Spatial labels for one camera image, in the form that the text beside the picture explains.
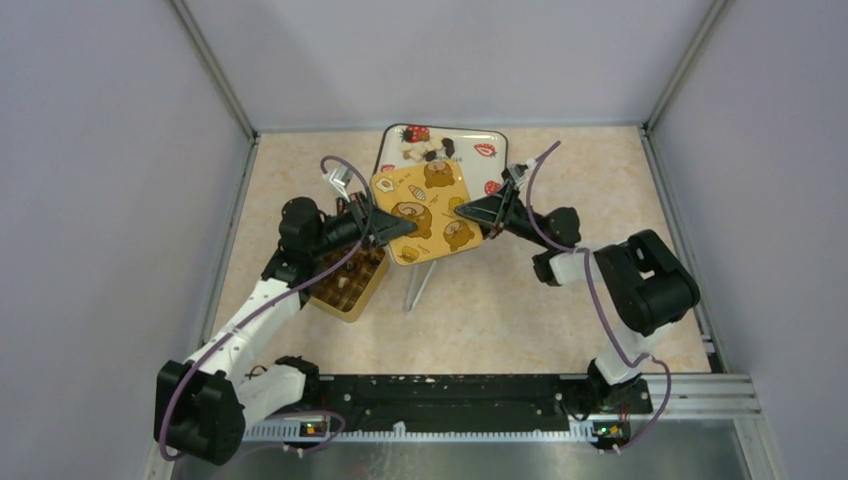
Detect pile of chocolates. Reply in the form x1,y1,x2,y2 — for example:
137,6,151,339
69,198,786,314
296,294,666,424
400,125,456,163

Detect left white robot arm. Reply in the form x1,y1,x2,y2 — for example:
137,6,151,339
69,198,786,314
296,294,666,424
154,191,416,466

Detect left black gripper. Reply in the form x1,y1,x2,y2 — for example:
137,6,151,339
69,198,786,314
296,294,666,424
308,190,416,258

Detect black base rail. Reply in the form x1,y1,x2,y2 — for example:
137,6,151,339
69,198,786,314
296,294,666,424
258,372,654,436

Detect gold chocolate box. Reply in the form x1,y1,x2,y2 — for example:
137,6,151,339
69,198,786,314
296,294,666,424
309,247,389,323

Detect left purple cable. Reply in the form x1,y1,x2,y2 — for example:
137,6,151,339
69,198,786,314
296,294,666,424
157,155,376,462

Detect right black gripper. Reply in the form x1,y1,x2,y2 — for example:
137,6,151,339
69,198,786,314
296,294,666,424
449,180,552,250

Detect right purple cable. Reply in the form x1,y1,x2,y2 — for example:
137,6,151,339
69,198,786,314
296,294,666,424
524,140,673,453

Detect wooden animal puzzle board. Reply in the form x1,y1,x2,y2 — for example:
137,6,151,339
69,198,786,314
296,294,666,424
371,160,483,266

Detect metal tongs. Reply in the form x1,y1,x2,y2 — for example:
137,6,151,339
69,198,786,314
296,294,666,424
403,260,437,312

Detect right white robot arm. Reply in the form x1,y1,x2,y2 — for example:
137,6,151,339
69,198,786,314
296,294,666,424
454,181,700,412

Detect purple cable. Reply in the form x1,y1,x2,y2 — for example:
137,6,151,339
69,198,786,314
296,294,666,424
524,140,673,453
157,155,376,462

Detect strawberry pattern tray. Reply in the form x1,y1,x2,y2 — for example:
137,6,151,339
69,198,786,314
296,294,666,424
374,123,508,199

